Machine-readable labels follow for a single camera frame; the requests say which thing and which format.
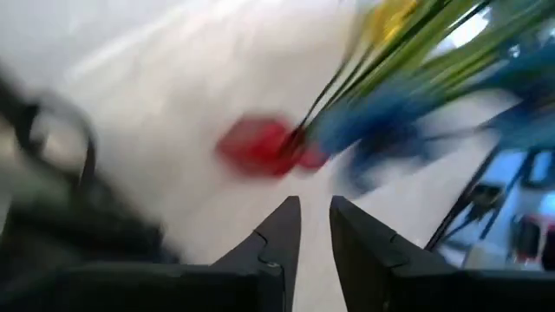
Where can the blue veined artificial flower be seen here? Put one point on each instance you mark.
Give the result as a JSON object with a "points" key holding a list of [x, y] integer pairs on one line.
{"points": [[381, 112]]}

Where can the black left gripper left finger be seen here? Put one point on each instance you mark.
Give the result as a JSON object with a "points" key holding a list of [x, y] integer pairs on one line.
{"points": [[273, 260]]}

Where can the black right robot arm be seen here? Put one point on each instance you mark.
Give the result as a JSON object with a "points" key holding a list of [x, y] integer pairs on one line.
{"points": [[65, 216]]}

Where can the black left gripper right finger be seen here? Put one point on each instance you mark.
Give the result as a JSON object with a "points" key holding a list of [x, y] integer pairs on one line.
{"points": [[368, 260]]}

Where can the yellow ribbed glass vase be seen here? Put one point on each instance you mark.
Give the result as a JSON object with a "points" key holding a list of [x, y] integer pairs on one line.
{"points": [[390, 17]]}

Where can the red artificial tulip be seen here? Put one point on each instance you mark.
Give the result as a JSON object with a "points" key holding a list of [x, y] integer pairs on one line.
{"points": [[256, 147], [313, 158]]}

